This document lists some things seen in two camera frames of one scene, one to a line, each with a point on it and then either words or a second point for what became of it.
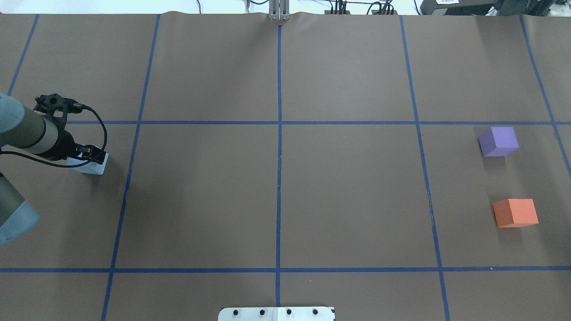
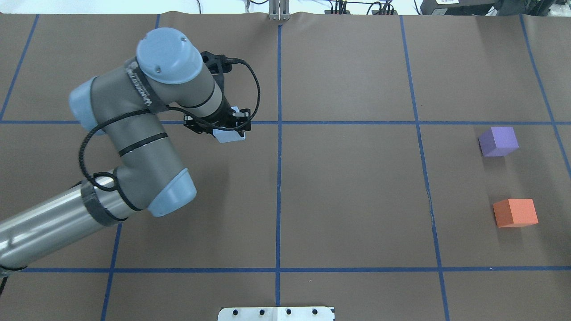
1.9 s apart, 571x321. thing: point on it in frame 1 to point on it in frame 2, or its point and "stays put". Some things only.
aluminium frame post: x=279 y=10 stays put
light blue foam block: x=89 y=163 to x=225 y=135
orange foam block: x=515 y=213 stays put
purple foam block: x=498 y=141 stays put
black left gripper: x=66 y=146 to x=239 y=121
